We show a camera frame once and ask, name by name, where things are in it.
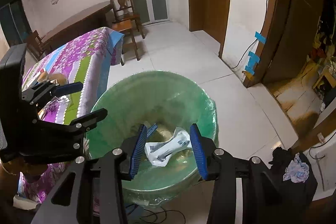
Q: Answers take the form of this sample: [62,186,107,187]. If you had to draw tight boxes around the black clothes pile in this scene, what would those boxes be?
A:
[269,147,318,213]

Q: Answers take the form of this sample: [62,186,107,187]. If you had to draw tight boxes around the wooden chair at right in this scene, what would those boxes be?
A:
[110,0,145,61]

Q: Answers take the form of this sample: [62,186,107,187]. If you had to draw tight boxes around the wooden chair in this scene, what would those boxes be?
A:
[110,0,145,61]
[25,30,50,61]

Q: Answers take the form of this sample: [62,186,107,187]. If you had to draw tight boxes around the blue tape pieces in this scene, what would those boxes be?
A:
[244,32,266,76]

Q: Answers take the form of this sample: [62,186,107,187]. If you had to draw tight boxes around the purple floral tablecloth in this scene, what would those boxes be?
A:
[16,26,125,205]

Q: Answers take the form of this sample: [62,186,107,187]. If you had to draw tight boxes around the person's left hand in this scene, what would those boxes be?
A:
[1,158,48,183]

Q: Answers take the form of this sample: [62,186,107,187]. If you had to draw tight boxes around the bread in clear bag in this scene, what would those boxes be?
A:
[37,72,68,85]

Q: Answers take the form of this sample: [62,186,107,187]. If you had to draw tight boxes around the dark window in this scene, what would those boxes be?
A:
[0,0,32,47]

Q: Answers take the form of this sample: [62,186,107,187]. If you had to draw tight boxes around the wooden chair at left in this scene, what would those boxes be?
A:
[25,30,50,61]

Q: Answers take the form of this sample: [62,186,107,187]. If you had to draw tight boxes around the dark blue snack box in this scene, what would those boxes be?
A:
[147,123,158,138]

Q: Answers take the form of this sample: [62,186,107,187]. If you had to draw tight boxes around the dark wooden dining table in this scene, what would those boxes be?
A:
[42,1,112,52]

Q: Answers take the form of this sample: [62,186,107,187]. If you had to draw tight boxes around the white wet wipes pouch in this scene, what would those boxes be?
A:
[144,127,192,167]

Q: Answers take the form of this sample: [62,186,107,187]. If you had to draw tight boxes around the green lined trash bin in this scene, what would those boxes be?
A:
[87,71,219,207]

